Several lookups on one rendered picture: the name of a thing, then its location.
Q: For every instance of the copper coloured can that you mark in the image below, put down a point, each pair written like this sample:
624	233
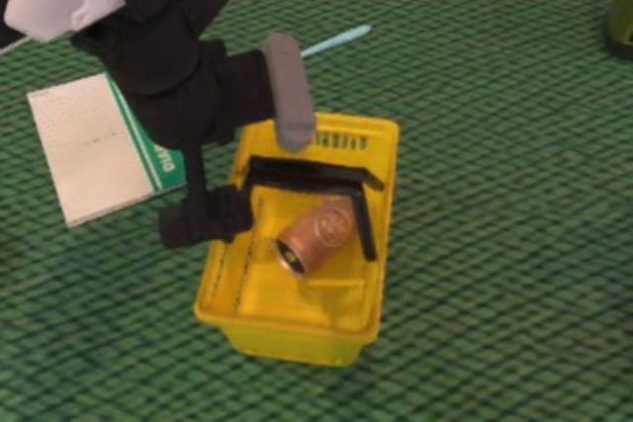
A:
316	239

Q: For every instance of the white green notebook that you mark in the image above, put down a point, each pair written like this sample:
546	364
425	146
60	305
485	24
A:
89	150

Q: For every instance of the light blue pen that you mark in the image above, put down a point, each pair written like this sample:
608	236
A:
336	40

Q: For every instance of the green woven table mat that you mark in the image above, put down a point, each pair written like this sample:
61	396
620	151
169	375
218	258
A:
494	219

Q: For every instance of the green bottle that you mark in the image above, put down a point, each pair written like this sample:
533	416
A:
622	17

